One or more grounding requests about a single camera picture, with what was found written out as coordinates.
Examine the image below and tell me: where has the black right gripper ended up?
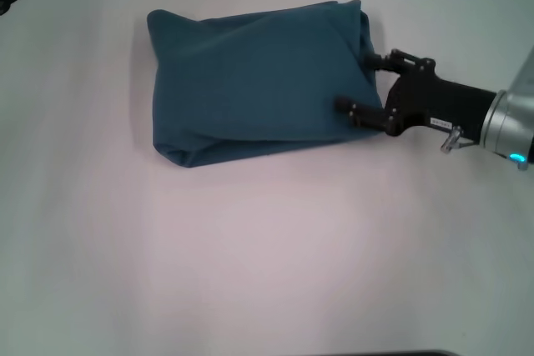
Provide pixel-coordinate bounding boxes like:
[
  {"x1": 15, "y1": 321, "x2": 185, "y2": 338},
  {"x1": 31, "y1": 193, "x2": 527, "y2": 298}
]
[{"x1": 334, "y1": 49, "x2": 500, "y2": 144}]

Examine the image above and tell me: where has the blue t-shirt with pink print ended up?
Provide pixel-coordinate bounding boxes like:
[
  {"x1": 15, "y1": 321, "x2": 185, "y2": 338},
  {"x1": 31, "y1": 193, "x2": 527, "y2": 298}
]
[{"x1": 145, "y1": 0, "x2": 389, "y2": 169}]

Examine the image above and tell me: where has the silver right connector plug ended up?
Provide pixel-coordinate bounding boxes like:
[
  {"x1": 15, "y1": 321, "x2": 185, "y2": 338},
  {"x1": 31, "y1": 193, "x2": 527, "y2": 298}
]
[{"x1": 440, "y1": 124, "x2": 475, "y2": 155}]

